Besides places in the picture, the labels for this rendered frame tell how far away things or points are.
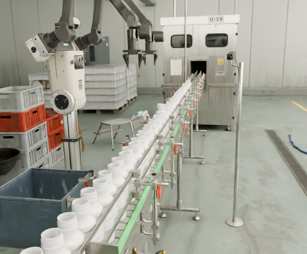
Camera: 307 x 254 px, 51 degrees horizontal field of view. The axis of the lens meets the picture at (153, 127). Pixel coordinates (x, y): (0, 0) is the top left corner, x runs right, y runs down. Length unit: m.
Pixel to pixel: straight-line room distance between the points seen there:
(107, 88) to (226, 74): 3.22
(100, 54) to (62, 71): 10.21
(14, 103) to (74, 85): 1.73
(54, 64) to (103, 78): 6.04
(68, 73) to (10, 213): 0.96
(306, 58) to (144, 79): 5.58
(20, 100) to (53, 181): 2.15
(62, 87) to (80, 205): 1.42
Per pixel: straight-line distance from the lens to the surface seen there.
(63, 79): 2.04
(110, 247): 0.71
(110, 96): 8.06
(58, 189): 1.61
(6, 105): 3.75
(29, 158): 3.84
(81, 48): 2.32
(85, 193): 0.76
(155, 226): 1.07
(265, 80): 11.74
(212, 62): 6.06
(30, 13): 13.49
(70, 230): 0.66
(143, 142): 1.23
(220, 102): 6.12
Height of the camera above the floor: 1.47
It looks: 13 degrees down
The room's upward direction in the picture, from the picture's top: 1 degrees counter-clockwise
